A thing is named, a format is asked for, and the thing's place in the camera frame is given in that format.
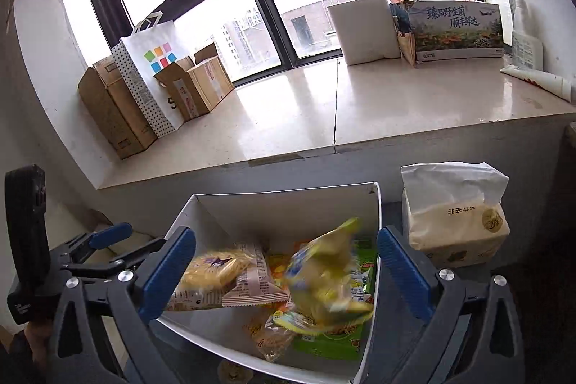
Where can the yellow orange snack packet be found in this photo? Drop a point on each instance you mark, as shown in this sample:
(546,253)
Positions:
(279,271)

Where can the white storage box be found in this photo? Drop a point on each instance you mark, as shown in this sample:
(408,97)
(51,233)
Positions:
(279,213)

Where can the yellow blue chips packet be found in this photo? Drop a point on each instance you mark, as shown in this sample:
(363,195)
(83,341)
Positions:
(324,276)

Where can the person's left hand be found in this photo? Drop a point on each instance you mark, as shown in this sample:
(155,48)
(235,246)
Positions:
(36,339)

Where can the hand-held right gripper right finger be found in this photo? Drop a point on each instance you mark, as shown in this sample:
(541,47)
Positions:
(405,276)

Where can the white square package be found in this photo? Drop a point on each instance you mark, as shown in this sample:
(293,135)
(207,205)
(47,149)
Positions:
(364,33)

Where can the small brown paper bag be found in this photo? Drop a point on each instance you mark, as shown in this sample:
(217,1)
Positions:
(407,46)

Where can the polka dot paper bag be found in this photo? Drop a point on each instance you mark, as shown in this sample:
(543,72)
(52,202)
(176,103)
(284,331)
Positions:
(153,51)

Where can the dark window frame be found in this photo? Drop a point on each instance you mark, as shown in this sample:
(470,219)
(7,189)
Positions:
(270,15)

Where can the marble windowsill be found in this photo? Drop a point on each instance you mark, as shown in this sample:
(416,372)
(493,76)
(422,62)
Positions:
(405,105)

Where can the white tube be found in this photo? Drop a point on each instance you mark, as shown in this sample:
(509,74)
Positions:
(540,80)

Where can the white lotion bottle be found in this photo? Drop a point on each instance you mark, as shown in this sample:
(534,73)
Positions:
(526,46)

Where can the yellow tissue pack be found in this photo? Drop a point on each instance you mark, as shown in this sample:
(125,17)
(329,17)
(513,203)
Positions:
(450,231)

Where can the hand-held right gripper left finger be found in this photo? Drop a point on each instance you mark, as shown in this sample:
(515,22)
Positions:
(164,276)

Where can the tall cardboard box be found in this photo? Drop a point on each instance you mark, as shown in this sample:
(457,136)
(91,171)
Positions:
(112,114)

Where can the green snack packet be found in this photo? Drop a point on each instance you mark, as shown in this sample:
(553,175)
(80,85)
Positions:
(366,267)
(333,343)

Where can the open cardboard box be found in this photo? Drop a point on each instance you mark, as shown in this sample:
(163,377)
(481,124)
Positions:
(207,87)

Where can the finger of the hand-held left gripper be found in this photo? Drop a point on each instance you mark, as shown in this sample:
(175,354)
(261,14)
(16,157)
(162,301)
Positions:
(139,253)
(110,233)

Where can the beige pastry packet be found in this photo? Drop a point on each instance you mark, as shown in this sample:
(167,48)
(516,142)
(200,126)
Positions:
(243,280)

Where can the brown bread packet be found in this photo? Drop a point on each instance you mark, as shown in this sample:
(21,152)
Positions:
(270,339)

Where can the landscape print box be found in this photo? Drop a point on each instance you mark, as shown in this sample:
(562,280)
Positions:
(454,31)

